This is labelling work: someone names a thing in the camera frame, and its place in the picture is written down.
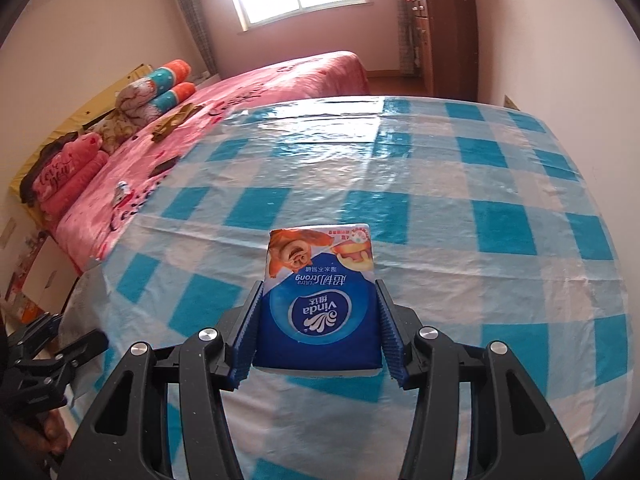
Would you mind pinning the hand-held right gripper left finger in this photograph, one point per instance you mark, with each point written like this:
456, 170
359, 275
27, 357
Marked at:
247, 340

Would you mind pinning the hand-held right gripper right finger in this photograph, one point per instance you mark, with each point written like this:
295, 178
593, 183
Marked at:
390, 340

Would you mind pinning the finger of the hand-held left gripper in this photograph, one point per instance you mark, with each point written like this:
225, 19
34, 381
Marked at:
80, 349
37, 332

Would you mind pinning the blue tissue pack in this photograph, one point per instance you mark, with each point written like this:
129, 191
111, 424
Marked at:
315, 320

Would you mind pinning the person's left hand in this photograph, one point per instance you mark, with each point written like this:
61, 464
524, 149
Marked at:
50, 430

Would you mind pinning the white cardboard box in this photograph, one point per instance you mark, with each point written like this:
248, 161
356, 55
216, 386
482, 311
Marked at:
45, 275

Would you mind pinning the blue checkered tablecloth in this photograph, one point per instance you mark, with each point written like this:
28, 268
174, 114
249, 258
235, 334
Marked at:
450, 260

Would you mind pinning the folded pink blanket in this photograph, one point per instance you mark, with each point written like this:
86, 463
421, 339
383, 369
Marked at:
65, 175

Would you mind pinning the black phone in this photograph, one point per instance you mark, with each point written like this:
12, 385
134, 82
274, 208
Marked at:
165, 166

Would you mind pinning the floral pillow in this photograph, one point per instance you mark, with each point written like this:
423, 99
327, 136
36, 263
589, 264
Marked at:
117, 132

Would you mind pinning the golden cloth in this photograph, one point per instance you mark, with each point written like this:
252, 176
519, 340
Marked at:
172, 122

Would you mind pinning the yellow cardboard sheet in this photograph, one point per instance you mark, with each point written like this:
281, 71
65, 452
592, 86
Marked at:
90, 105

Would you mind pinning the rolled teal orange quilt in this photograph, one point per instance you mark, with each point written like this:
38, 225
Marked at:
160, 77
167, 100

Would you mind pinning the bed with pink blanket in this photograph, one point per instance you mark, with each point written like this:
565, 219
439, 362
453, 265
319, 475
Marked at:
300, 80

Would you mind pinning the floral curtain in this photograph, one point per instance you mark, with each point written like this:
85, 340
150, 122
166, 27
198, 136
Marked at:
405, 35

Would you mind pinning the wooden cabinet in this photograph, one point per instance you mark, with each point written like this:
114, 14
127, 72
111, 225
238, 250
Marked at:
450, 40

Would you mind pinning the grey checked curtain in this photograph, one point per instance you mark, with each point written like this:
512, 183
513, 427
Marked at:
195, 20

